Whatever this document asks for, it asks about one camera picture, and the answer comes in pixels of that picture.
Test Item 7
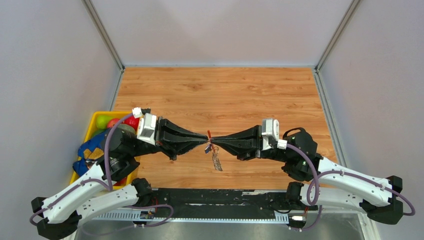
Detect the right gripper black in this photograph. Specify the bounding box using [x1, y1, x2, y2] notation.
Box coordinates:
[210, 124, 291, 163]

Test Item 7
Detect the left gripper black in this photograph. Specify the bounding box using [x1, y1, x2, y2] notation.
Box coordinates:
[129, 115, 209, 160]

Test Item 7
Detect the blue tag key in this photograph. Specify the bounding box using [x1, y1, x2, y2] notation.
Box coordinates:
[204, 144, 213, 154]

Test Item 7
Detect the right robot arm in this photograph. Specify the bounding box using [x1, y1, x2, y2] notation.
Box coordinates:
[210, 122, 404, 225]

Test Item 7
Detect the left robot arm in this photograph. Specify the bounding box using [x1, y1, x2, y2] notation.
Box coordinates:
[30, 113, 208, 240]

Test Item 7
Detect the red tomato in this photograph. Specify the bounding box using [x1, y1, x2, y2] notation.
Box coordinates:
[123, 114, 140, 131]

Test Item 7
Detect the netted melon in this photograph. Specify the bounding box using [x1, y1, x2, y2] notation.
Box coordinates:
[117, 123, 136, 134]

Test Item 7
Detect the red apple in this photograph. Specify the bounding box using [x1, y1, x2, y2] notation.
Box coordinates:
[106, 118, 120, 129]

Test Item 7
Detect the green apple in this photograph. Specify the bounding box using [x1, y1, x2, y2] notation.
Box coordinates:
[95, 114, 114, 129]

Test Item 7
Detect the blue snack bag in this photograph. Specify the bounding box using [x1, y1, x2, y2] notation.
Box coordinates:
[72, 128, 110, 177]

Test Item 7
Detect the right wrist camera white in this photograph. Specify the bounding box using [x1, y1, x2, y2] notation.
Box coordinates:
[261, 118, 287, 151]

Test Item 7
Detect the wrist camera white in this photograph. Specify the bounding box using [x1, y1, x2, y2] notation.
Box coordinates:
[132, 107, 158, 146]
[261, 118, 287, 151]

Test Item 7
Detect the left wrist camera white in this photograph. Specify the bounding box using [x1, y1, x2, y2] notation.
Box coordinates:
[132, 107, 158, 146]

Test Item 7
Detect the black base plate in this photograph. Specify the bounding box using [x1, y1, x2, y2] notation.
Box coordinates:
[135, 188, 307, 216]

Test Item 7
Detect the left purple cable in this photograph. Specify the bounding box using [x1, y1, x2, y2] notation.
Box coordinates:
[29, 111, 175, 229]

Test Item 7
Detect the white slotted cable duct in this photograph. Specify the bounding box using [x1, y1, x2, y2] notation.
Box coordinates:
[93, 205, 289, 224]

